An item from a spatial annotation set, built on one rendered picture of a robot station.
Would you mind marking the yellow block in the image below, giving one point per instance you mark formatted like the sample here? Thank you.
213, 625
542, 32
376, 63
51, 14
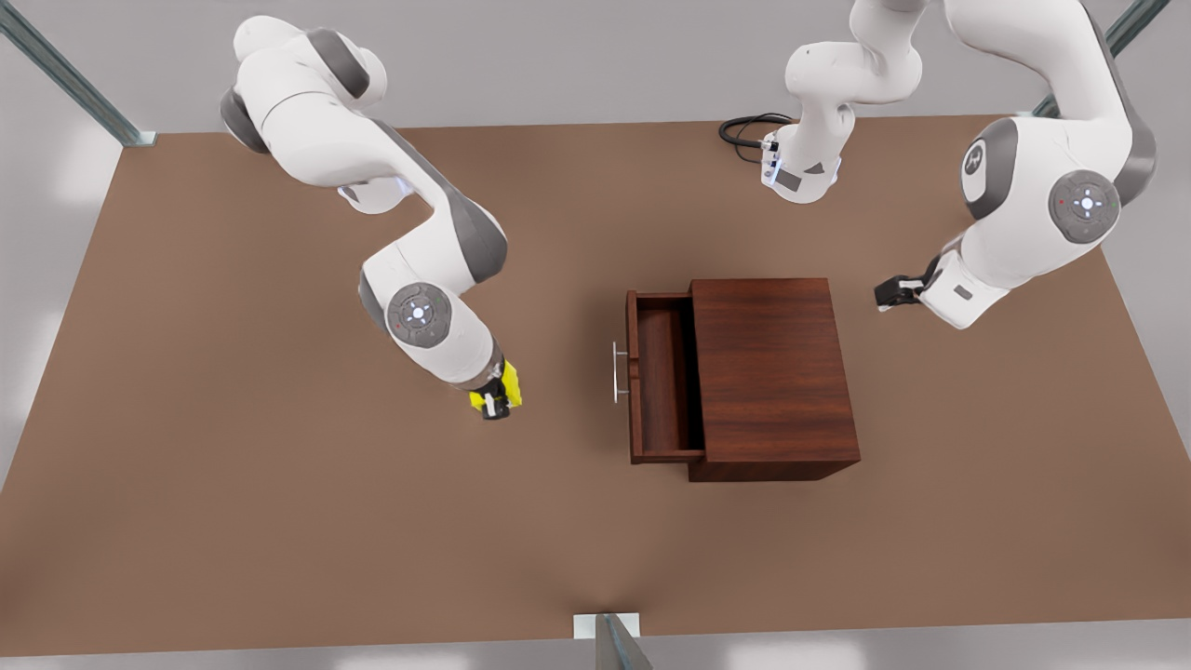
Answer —
503, 388

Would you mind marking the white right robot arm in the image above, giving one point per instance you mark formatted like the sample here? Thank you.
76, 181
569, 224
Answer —
316, 121

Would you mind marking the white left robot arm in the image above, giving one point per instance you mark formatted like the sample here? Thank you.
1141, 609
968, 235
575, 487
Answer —
1051, 177

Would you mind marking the dark wooden cabinet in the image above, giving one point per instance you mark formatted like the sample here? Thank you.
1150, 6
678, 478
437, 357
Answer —
772, 377

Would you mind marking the silver frame post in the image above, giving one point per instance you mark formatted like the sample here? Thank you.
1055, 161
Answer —
616, 642
70, 74
1107, 46

